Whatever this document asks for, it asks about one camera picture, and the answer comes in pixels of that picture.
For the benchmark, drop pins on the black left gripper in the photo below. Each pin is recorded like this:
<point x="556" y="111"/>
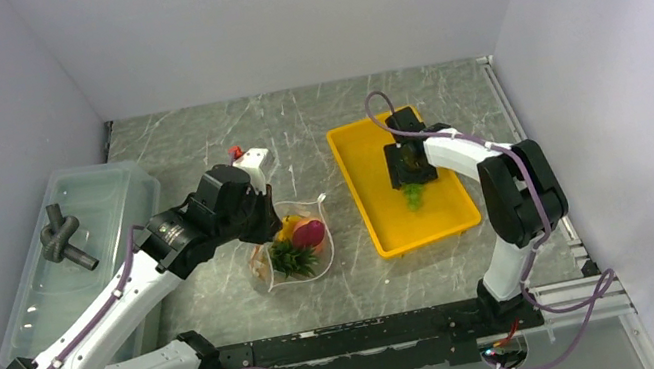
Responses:
<point x="270" y="222"/>

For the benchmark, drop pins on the green toy lettuce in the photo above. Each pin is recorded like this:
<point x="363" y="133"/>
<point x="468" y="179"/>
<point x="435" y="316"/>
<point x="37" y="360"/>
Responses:
<point x="413" y="194"/>

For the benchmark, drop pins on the yellow toy pear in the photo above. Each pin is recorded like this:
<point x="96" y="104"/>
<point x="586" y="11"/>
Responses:
<point x="289" y="224"/>

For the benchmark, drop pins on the toy peach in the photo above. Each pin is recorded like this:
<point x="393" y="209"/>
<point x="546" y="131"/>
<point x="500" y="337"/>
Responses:
<point x="323" y="245"/>

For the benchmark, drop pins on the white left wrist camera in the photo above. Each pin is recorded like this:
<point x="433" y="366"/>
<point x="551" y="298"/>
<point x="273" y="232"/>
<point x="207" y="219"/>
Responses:
<point x="256" y="162"/>

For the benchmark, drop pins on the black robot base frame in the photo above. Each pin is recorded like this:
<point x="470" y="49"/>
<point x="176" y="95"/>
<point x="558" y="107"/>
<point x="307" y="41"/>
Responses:
<point x="450" y="334"/>

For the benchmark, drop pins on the yellow plastic tray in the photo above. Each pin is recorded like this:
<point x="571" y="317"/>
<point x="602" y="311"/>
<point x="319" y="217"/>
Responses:
<point x="446" y="207"/>

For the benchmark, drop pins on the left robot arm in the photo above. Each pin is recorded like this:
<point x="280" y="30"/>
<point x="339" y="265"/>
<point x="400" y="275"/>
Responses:
<point x="159" y="256"/>

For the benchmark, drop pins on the orange toy pineapple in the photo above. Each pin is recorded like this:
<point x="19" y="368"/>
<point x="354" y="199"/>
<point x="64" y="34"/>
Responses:
<point x="283" y="260"/>

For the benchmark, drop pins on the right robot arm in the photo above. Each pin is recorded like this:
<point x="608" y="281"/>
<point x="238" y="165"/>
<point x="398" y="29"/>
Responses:
<point x="523" y="198"/>

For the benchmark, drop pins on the clear polka-dot zip bag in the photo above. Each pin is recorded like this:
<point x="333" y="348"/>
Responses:
<point x="308" y="209"/>

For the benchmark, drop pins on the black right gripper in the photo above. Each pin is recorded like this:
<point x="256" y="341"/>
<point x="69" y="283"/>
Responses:
<point x="397" y="173"/>

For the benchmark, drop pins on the clear plastic storage bin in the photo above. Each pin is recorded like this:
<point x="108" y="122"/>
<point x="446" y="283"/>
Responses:
<point x="78" y="245"/>

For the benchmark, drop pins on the dark red toy sweet potato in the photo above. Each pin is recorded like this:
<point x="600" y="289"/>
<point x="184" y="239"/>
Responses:
<point x="308" y="233"/>

